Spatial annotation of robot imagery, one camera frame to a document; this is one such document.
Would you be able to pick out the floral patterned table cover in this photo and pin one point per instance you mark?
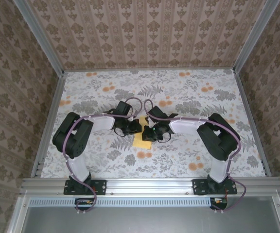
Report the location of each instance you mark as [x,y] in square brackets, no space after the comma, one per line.
[174,167]

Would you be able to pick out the aluminium side rail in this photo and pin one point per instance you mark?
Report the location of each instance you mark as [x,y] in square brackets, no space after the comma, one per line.
[50,121]
[251,121]

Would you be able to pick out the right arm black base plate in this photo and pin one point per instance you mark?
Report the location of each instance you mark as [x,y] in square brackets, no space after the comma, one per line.
[199,188]

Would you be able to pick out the grey metal sheet panel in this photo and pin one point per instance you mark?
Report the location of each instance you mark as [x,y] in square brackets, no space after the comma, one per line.
[149,221]

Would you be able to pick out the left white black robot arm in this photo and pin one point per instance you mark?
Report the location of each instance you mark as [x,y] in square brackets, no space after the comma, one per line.
[101,124]

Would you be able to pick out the wide aluminium base rail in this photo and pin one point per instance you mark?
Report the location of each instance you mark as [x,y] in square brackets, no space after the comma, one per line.
[149,185]

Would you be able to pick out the yellow cloth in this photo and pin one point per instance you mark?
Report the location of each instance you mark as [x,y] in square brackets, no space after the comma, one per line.
[141,143]

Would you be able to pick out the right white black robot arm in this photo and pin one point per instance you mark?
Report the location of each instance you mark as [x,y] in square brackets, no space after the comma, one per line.
[183,126]

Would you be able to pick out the aluminium corner post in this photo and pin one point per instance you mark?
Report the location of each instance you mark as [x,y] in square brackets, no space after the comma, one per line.
[254,34]
[41,36]

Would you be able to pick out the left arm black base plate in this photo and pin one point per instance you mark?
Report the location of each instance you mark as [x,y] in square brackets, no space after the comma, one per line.
[101,187]

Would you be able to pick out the small black controller board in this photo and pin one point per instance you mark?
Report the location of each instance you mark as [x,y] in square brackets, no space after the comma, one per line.
[219,203]
[84,204]

